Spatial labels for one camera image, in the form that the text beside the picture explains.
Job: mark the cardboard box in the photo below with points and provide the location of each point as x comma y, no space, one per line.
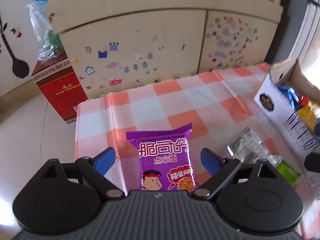
280,105

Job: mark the purple snack packet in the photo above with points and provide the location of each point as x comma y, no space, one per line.
162,160

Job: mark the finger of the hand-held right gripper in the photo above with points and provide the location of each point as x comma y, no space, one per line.
312,162

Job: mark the green snack packet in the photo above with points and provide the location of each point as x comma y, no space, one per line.
287,175

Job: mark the cream cabinet with stickers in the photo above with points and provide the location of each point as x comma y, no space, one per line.
150,42

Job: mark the yellow snack packet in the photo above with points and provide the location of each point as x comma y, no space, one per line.
310,115

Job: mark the silver clear snack packet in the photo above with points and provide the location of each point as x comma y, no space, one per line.
248,145

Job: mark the red patterned box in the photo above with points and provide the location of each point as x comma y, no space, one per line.
58,87

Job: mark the orange white checkered tablecloth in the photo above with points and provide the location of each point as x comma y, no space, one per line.
175,105

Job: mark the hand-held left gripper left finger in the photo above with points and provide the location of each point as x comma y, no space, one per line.
105,160

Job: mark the red snack packet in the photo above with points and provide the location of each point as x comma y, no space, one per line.
305,102

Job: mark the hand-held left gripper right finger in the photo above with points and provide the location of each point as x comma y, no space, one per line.
208,162

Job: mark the blue snack packet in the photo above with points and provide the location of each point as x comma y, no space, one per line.
282,89
293,101

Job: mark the clear plastic bag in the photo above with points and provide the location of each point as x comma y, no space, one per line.
46,37

